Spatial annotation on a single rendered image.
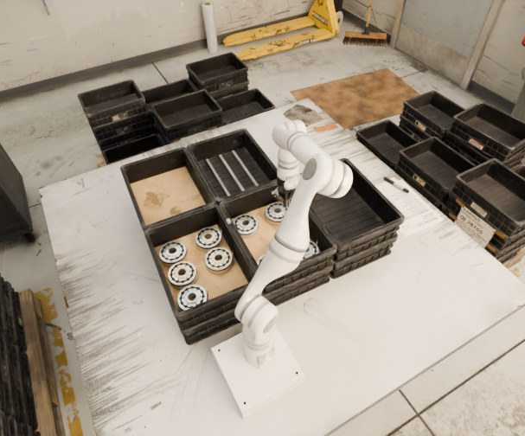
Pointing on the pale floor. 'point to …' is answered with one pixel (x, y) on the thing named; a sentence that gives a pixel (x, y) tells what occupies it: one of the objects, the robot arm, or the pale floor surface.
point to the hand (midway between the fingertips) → (286, 201)
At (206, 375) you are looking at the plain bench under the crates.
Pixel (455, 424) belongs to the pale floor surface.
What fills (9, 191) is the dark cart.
